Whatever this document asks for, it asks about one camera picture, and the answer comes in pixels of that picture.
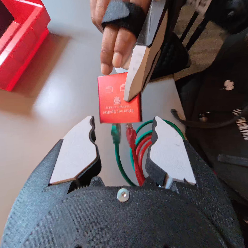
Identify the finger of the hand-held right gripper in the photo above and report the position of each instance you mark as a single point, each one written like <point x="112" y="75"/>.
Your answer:
<point x="135" y="73"/>
<point x="153" y="67"/>

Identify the person's black clothing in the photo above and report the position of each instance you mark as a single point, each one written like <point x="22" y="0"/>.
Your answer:
<point x="222" y="96"/>

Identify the red plastic bin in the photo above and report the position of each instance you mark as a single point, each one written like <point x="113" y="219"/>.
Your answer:
<point x="25" y="38"/>

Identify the red ethernet splitter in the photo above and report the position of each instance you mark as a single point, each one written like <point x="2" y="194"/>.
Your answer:
<point x="110" y="100"/>

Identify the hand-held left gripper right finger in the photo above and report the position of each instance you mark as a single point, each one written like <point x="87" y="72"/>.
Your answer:
<point x="170" y="155"/>

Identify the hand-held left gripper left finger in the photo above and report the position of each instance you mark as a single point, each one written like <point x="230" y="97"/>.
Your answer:
<point x="75" y="153"/>

